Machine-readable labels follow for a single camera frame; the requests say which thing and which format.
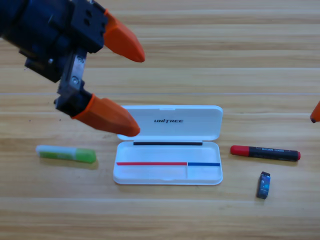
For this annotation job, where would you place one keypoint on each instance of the white plastic pencil case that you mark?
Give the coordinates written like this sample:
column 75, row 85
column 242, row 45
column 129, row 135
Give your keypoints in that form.
column 175, row 130

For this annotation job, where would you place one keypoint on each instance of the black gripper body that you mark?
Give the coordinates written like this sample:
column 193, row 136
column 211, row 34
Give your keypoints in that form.
column 50, row 25

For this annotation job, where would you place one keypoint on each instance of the black sleeved eraser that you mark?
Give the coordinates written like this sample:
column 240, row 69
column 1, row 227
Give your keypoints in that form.
column 263, row 186

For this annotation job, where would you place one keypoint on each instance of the red and black marker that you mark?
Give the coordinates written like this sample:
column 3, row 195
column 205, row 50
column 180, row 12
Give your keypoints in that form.
column 265, row 152

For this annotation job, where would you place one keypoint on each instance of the green and white glue stick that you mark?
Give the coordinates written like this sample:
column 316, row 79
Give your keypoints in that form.
column 65, row 153

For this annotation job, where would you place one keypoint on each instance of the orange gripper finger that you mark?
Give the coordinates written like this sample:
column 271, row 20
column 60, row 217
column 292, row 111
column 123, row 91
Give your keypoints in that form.
column 122, row 40
column 316, row 115
column 110, row 117

